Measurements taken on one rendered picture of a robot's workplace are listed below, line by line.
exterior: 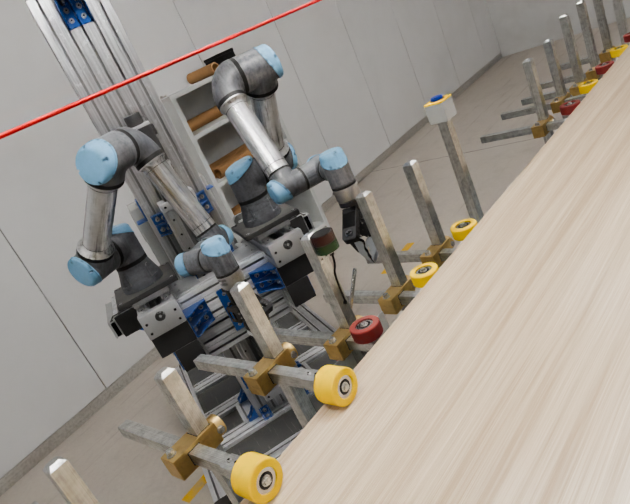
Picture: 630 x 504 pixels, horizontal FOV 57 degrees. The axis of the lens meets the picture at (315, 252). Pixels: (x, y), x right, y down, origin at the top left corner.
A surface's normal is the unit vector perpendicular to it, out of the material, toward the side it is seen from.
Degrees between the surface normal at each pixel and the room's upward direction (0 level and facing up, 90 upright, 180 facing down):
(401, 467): 0
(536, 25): 90
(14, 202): 90
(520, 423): 0
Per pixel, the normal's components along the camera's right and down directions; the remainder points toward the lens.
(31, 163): 0.74, -0.07
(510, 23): -0.55, 0.51
